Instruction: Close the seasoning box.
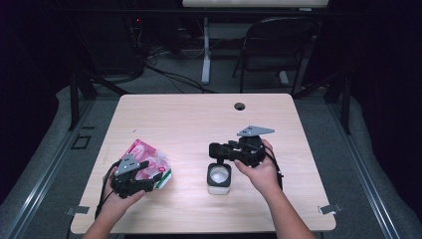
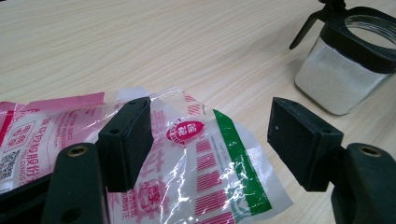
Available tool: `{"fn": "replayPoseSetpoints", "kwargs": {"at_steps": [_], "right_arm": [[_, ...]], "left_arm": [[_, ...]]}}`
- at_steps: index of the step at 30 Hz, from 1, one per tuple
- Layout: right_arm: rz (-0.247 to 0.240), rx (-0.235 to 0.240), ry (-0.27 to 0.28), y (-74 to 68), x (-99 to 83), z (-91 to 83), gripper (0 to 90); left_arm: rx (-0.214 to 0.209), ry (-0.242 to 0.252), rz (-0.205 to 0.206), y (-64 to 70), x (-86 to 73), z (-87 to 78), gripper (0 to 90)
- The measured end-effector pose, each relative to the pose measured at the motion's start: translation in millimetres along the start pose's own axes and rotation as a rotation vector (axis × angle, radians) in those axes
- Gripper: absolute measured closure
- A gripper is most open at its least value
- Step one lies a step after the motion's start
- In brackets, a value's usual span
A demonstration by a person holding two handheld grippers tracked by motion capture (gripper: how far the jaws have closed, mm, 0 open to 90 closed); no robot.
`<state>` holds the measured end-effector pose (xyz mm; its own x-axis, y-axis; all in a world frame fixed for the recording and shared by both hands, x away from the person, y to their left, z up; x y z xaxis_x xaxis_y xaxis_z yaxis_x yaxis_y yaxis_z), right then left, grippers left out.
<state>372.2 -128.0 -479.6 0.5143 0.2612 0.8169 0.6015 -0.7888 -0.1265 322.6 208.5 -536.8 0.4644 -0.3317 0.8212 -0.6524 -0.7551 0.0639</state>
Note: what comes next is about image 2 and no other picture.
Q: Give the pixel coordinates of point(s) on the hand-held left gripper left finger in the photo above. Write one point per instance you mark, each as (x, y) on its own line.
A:
(124, 146)

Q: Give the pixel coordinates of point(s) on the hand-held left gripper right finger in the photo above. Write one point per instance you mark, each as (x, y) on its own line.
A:
(305, 146)

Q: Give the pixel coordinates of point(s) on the pink and clear seasoning bag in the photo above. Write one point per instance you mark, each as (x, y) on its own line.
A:
(202, 161)

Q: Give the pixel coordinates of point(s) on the glass jar with black lid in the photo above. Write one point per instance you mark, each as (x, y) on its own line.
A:
(342, 74)

